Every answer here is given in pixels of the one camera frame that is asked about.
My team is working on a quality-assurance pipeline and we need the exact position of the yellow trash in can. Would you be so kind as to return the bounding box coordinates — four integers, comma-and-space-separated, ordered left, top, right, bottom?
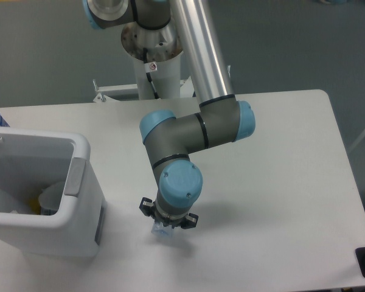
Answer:
27, 198, 41, 215

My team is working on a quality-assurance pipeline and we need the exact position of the white trash can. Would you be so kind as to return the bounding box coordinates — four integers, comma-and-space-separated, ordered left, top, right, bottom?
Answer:
0, 127, 107, 257

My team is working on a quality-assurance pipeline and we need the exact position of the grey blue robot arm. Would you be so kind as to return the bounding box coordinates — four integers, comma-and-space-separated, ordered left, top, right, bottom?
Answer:
83, 1, 256, 229

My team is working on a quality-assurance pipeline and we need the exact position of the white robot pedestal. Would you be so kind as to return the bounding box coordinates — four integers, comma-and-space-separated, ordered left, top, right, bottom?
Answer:
93, 21, 195, 103

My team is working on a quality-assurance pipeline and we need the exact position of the black cable on pedestal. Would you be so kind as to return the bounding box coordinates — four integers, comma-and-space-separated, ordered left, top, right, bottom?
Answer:
142, 47, 161, 100

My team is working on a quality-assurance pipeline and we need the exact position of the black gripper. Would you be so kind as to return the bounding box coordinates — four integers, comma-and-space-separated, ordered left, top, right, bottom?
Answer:
139, 197, 198, 229

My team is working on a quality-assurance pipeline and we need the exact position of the crushed clear plastic bottle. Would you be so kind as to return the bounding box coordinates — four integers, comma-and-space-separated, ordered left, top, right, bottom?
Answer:
151, 221, 175, 238

